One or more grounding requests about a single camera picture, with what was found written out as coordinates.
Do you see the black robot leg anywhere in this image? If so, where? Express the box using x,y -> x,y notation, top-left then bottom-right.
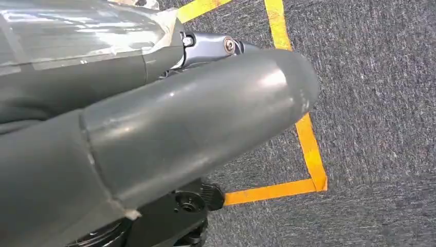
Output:
66,179 -> 226,247

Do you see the yellow tape square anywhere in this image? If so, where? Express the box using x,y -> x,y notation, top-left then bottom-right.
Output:
177,0 -> 329,206

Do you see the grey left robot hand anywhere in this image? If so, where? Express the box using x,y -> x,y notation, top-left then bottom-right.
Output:
0,0 -> 321,247

